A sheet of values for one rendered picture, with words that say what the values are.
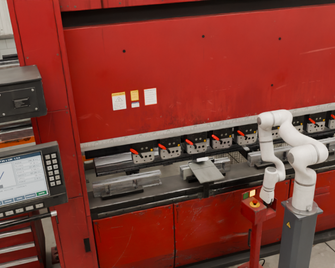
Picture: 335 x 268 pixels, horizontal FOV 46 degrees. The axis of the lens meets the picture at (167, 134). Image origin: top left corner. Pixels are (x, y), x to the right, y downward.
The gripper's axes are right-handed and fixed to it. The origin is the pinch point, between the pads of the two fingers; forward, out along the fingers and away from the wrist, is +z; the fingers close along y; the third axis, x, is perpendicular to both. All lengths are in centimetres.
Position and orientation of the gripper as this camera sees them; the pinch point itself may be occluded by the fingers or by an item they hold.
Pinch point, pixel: (265, 204)
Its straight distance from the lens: 304.3
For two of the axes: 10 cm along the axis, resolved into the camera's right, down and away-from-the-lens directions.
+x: 8.7, -2.5, 4.3
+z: -0.1, 8.6, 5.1
